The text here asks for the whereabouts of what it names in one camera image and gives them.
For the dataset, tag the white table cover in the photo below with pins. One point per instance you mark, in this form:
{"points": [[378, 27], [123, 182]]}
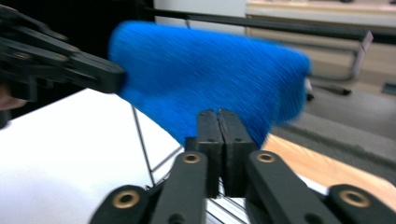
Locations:
{"points": [[62, 149]]}

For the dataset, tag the black curtain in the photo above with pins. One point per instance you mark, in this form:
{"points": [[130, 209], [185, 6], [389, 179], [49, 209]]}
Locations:
{"points": [[93, 15]]}

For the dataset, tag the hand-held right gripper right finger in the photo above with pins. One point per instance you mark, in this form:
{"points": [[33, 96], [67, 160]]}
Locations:
{"points": [[237, 149]]}

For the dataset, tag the blue cloth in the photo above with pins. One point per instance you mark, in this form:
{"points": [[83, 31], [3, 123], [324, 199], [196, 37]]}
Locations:
{"points": [[202, 71]]}

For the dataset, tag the white cabinet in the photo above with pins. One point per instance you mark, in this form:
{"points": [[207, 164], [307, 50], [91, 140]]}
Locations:
{"points": [[202, 9]]}

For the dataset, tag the white chair base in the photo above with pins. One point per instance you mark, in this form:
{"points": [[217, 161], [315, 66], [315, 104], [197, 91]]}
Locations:
{"points": [[330, 90]]}

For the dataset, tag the black metal crossbar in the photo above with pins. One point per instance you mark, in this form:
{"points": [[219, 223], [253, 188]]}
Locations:
{"points": [[280, 26]]}

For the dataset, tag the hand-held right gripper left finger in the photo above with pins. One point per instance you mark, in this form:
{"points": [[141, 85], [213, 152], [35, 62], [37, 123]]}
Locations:
{"points": [[209, 146]]}

